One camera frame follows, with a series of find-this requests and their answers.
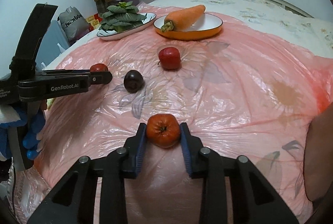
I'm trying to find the person's leg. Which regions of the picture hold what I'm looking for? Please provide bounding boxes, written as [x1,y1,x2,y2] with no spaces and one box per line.
[303,109,333,202]

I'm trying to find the grey bag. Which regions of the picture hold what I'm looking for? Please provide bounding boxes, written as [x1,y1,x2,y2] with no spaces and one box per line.
[58,7,88,41]

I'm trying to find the dark plum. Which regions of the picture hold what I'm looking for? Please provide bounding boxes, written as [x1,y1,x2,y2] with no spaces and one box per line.
[123,70,145,92]

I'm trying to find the red and yellow boxes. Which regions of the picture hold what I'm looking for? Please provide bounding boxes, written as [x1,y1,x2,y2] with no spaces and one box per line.
[86,13,103,32]

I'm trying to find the carrot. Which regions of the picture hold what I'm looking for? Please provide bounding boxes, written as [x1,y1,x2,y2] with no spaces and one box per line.
[160,5,206,32]

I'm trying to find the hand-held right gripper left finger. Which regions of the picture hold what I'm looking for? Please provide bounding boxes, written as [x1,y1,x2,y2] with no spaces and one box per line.
[27,122,147,224]

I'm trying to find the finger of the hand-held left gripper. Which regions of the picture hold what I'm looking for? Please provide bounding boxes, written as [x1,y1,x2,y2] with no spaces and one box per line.
[86,71,113,86]
[36,70,92,76]

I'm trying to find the orange plate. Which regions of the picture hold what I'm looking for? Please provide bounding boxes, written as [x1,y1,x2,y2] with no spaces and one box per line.
[153,13,224,41]

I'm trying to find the small red apple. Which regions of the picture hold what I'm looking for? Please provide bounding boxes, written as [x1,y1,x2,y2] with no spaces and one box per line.
[90,63,109,73]
[146,114,181,148]
[158,47,181,70]

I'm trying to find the bok choy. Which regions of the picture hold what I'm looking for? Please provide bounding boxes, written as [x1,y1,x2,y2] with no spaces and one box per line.
[99,1,147,33]

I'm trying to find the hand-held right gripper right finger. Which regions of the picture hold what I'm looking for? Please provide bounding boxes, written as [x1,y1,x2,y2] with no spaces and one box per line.
[179,122,299,224]

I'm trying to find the floral bed sheet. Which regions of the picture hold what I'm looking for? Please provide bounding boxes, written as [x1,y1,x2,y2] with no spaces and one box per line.
[140,0,333,58]

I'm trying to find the person's left hand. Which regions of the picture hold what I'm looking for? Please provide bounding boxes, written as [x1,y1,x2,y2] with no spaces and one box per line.
[0,106,46,161]

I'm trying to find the white plate with dark rim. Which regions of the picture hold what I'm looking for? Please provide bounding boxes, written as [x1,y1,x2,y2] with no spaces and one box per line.
[97,13,157,41]

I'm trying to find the light blue cabinet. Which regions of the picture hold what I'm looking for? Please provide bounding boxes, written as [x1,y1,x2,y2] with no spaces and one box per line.
[39,20,70,68]

